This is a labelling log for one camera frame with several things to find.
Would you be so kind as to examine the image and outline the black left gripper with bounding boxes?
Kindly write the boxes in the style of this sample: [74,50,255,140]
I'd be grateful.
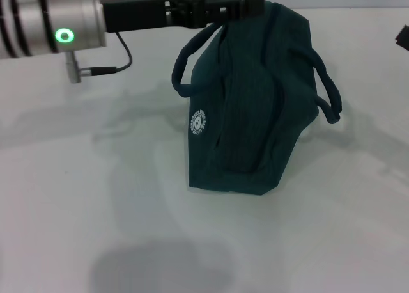
[100,0,266,34]

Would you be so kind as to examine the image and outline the left gripper cable with plug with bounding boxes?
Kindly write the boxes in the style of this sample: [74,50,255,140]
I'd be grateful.
[65,32,133,85]

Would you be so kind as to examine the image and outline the dark teal insulated lunch bag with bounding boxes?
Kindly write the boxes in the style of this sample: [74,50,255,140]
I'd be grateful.
[171,0,345,197]

